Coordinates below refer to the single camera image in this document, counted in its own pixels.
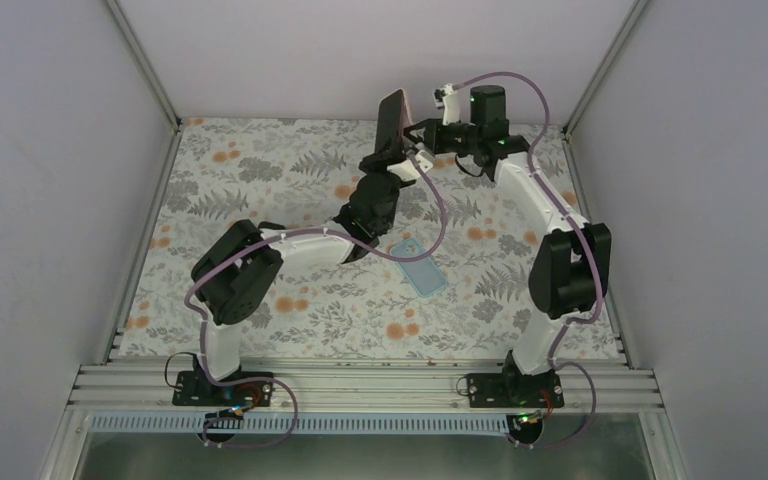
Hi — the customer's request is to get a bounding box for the white slotted cable duct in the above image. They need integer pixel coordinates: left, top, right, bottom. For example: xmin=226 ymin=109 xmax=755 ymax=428
xmin=90 ymin=411 xmax=509 ymax=436

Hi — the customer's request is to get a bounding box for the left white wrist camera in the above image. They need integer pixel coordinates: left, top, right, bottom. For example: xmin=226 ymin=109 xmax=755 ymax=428
xmin=386 ymin=150 xmax=435 ymax=183

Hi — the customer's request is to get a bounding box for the black phone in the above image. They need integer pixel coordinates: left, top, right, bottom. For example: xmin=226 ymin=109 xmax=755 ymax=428
xmin=374 ymin=89 xmax=405 ymax=155

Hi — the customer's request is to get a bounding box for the beige phone case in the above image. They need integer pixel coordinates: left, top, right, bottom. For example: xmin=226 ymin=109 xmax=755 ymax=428
xmin=398 ymin=89 xmax=412 ymax=141

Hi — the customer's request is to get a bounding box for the floral patterned table mat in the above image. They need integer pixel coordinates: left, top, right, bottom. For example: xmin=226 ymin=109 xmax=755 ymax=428
xmin=118 ymin=117 xmax=624 ymax=363

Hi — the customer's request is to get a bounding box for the aluminium mounting rail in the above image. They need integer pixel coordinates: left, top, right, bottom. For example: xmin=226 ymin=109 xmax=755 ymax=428
xmin=67 ymin=356 xmax=664 ymax=414

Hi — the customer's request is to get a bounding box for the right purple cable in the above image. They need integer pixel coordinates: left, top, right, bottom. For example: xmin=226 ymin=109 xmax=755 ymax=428
xmin=446 ymin=71 xmax=607 ymax=449

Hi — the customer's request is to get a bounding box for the purple cable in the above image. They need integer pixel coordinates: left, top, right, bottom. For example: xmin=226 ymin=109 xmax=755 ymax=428
xmin=446 ymin=71 xmax=607 ymax=449
xmin=183 ymin=152 xmax=450 ymax=449

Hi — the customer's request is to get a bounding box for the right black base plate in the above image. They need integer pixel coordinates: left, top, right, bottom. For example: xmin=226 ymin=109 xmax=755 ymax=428
xmin=456 ymin=370 xmax=565 ymax=409

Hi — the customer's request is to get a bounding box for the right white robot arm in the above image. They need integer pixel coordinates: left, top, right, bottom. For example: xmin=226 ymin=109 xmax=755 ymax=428
xmin=404 ymin=84 xmax=612 ymax=407

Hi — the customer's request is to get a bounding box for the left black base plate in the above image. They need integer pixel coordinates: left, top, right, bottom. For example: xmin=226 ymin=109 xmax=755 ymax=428
xmin=171 ymin=370 xmax=274 ymax=409

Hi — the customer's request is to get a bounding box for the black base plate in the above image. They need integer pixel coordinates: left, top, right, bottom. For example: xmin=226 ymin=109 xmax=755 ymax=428
xmin=171 ymin=370 xmax=274 ymax=409
xmin=456 ymin=370 xmax=565 ymax=409

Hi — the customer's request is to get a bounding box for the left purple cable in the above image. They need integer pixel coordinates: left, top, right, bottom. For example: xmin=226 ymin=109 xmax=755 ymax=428
xmin=183 ymin=152 xmax=450 ymax=449

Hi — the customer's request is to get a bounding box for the light blue phone case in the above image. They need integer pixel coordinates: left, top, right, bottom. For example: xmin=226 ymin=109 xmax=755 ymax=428
xmin=389 ymin=238 xmax=448 ymax=298

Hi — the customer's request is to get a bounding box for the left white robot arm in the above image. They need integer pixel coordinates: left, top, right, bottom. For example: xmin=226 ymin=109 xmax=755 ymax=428
xmin=185 ymin=153 xmax=433 ymax=405

